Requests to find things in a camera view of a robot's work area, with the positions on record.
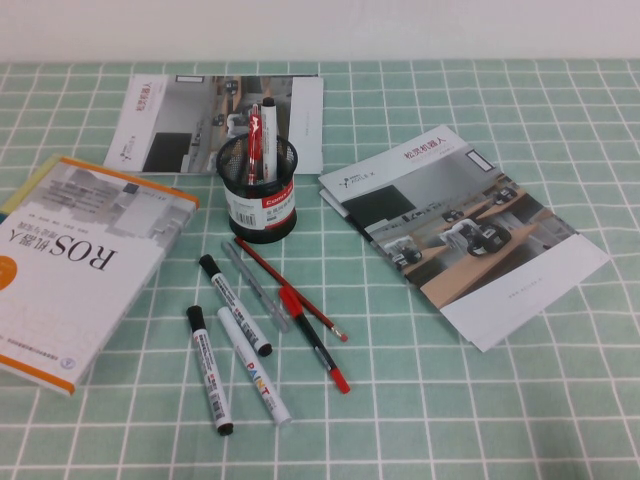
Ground white marker with brown label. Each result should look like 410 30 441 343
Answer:
260 97 279 184

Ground black mesh pen holder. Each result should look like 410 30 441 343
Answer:
215 131 299 245

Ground clear grey pen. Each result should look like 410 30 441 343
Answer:
221 241 294 333

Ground black pen with red cap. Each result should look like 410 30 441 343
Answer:
277 285 352 395

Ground red click pen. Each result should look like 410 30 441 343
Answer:
246 111 264 185

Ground AgileX robot brochure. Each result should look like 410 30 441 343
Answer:
318 124 612 351
318 184 609 354

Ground red pencil with eraser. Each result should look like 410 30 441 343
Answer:
233 236 350 343

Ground white marker with black caps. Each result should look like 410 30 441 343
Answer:
198 253 274 358
186 305 235 436

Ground white paint marker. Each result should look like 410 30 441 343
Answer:
216 306 294 427

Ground open robot brochure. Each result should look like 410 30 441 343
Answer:
103 73 325 176

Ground white orange ROS book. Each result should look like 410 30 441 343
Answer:
0 154 201 396

